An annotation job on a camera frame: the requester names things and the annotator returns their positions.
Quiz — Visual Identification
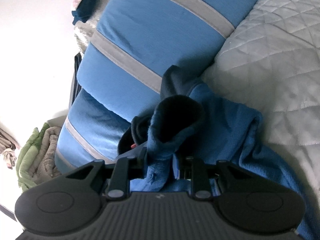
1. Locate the green blanket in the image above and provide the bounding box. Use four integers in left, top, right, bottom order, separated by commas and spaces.
16, 122, 50, 192

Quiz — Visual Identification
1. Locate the blue grey-striped pillow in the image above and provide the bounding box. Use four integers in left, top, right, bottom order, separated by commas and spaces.
77, 0, 257, 120
55, 89, 130, 173

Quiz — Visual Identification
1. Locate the blue grey-striped pillow left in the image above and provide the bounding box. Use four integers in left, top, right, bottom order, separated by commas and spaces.
55, 89, 130, 173

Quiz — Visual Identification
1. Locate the grey quilted bed cover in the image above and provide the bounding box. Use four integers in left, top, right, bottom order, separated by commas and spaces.
202, 0, 319, 198

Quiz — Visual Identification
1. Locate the beige folded blanket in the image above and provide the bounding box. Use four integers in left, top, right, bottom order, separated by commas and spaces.
28, 126, 61, 185

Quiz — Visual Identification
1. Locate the blue grey-striped pillow right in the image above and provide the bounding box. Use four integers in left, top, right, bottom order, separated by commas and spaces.
77, 0, 257, 120

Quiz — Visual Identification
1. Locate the blue fleece jacket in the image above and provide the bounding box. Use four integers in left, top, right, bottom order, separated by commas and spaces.
118, 66, 319, 239

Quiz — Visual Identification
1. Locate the folded navy garment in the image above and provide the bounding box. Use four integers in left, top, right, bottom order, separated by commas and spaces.
71, 0, 111, 26

